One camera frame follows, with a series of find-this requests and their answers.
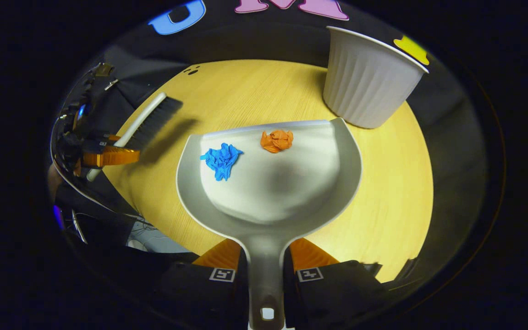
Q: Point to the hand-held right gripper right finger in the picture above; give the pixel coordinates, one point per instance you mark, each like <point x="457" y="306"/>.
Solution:
<point x="319" y="293"/>

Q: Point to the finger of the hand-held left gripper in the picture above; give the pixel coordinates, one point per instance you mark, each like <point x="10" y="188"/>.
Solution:
<point x="112" y="137"/>
<point x="110" y="157"/>

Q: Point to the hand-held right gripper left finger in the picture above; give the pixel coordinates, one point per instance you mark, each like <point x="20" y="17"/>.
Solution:
<point x="220" y="293"/>

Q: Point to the small white broom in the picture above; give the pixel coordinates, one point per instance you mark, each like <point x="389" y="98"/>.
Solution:
<point x="149" y="119"/>

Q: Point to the white plastic dustpan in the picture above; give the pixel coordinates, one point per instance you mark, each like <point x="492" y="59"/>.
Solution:
<point x="273" y="192"/>

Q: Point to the blue paper trash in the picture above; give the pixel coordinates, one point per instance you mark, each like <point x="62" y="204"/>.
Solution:
<point x="222" y="160"/>

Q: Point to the orange paper trash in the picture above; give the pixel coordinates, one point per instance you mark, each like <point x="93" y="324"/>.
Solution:
<point x="277" y="141"/>

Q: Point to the white ribbed garbage bin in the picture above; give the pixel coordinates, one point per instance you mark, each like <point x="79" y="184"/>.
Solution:
<point x="365" y="87"/>

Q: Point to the wooden desktop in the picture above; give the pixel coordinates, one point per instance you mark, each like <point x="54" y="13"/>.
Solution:
<point x="392" y="183"/>

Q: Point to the white cloth clip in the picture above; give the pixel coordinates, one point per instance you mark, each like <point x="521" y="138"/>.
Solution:
<point x="111" y="85"/>

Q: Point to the black backdrop cloth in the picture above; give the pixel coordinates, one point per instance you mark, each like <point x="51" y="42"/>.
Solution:
<point x="255" y="41"/>

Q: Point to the dark desk edge bracket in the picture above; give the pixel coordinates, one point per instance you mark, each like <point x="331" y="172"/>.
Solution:
<point x="370" y="268"/>
<point x="409" y="266"/>

